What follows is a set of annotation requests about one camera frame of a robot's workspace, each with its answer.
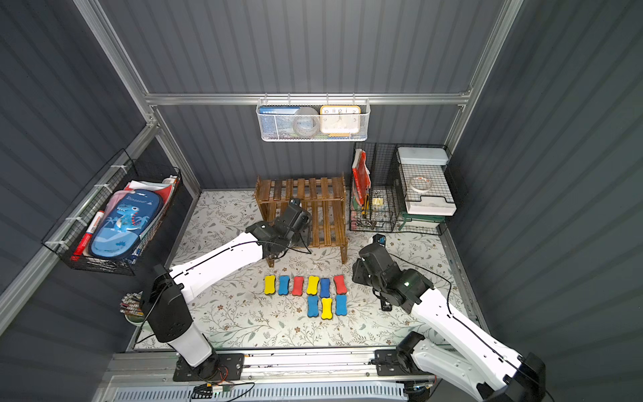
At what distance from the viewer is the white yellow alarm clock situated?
35.4 inches

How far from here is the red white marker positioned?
633 millimetres

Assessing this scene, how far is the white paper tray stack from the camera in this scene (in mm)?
926
